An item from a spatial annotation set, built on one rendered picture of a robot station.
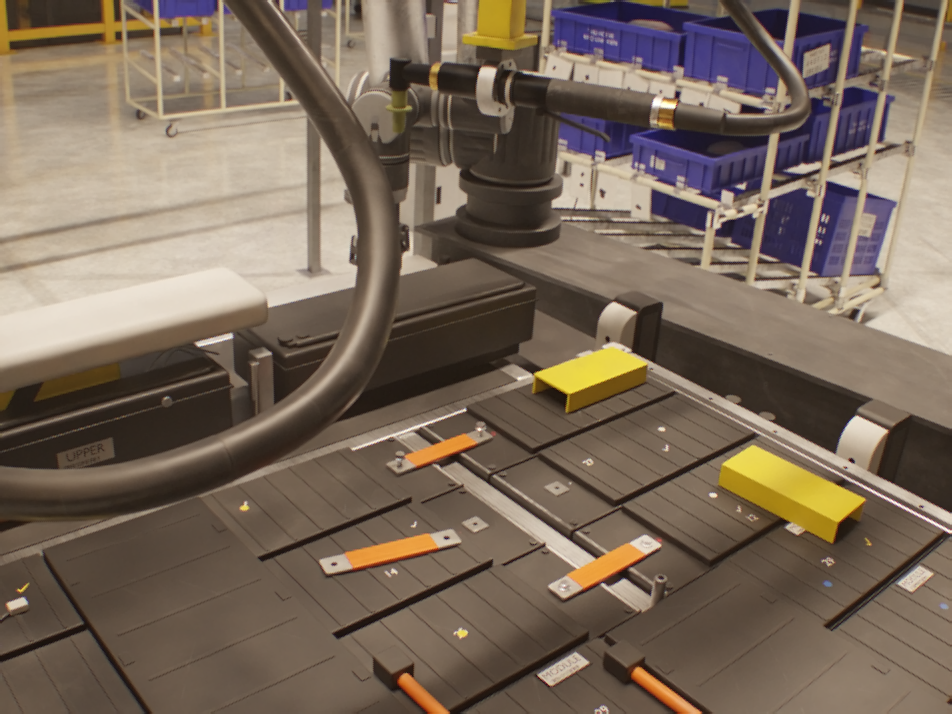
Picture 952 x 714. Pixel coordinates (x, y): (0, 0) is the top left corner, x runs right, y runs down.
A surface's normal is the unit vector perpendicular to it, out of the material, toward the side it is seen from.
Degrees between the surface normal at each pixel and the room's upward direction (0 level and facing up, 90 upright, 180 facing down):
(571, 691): 0
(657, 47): 94
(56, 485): 45
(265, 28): 77
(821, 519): 90
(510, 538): 0
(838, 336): 0
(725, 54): 94
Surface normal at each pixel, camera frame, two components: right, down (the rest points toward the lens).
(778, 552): 0.06, -0.90
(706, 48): -0.74, 0.32
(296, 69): -0.17, 0.17
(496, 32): -0.44, 0.37
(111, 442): 0.64, 0.37
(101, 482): 0.15, -0.32
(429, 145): -0.22, 0.69
